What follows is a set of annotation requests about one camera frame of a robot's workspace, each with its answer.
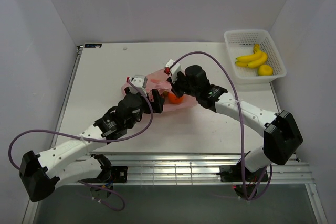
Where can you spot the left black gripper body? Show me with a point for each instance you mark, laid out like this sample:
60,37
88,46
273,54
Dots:
145,108

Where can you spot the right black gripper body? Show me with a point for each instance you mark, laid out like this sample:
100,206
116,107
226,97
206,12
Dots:
192,91

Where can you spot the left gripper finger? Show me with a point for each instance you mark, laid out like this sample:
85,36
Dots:
158,101
128,93

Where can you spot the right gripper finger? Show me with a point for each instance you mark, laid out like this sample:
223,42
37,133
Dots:
179,89
171,82

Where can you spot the pink plastic bag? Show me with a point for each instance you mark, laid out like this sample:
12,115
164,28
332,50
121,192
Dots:
158,80

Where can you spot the orange fake tangerine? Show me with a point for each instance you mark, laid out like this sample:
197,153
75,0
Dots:
173,99

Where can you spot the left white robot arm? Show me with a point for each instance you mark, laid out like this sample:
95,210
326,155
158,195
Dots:
46,171

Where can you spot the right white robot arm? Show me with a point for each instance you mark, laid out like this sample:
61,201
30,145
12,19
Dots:
281,136

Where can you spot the yellow fake banana bunch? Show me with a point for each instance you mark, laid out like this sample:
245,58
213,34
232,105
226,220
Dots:
255,60

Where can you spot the yellow fake lemon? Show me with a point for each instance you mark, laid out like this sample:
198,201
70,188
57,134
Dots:
265,70

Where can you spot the white plastic basket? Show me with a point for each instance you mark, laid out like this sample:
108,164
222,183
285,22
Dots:
243,43

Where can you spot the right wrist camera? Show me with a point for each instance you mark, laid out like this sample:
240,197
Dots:
172,68

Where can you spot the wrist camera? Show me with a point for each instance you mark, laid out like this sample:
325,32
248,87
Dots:
172,68
139,82

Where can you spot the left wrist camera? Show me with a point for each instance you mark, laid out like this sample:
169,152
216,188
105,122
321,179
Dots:
139,82

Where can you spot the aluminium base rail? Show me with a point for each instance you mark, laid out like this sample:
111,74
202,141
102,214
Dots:
146,170

